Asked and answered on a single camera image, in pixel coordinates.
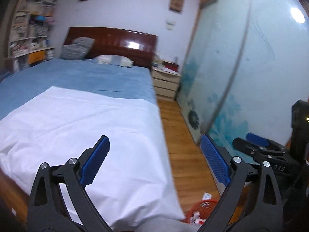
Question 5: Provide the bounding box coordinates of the red plastic basket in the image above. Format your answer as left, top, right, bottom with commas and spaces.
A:
185, 199, 221, 225

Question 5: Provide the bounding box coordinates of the cream nightstand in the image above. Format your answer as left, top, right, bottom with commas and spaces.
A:
151, 66, 182, 102

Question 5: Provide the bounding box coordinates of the blue bed sheet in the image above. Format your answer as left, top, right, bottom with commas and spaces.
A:
0, 58, 156, 121

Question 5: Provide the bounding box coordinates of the cluttered bookshelf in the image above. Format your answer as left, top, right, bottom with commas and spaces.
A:
5, 0, 58, 73

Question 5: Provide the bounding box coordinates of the floral glass wardrobe door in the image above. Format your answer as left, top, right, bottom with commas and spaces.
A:
175, 0, 309, 148

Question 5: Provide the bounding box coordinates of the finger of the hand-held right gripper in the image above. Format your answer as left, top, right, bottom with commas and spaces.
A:
232, 137, 260, 156
246, 132, 290, 151

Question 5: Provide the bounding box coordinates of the dark red wooden headboard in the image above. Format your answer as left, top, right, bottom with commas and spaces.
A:
63, 26, 158, 69

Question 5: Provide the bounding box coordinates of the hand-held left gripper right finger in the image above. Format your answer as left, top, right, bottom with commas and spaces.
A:
198, 134, 284, 232

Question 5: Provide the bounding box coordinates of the red box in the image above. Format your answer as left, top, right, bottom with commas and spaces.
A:
163, 60, 179, 72

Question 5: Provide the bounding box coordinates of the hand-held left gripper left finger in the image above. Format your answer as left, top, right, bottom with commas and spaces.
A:
26, 135, 113, 232

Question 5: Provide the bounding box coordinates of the grey checked folded blanket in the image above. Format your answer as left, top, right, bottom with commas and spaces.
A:
60, 37, 94, 60

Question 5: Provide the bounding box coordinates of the white bed sheet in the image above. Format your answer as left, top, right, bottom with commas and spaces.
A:
0, 86, 185, 232

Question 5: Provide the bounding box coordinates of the patchwork pillow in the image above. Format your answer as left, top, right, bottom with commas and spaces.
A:
93, 54, 134, 67

